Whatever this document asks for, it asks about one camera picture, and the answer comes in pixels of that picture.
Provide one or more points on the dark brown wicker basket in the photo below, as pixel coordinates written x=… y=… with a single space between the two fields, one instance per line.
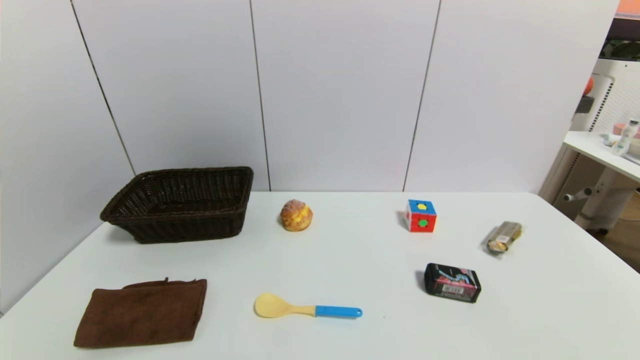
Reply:
x=180 y=205

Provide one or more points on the golden cream puff bread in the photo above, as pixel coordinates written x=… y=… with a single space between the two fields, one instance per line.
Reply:
x=296 y=215

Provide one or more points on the colourful puzzle cube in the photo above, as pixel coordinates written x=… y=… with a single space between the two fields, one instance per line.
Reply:
x=421 y=216

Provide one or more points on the black pink gum box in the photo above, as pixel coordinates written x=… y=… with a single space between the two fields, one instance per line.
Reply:
x=452 y=283

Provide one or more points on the clear wrapped chocolate snack pack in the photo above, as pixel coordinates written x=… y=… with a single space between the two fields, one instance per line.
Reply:
x=505 y=236

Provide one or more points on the brown folded cloth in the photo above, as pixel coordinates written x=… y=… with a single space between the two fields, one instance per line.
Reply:
x=142 y=315

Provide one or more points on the white pegboard panel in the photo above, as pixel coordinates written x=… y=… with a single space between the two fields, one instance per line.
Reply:
x=612 y=95

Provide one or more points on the small white bottle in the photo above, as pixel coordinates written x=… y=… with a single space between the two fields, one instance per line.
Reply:
x=627 y=137

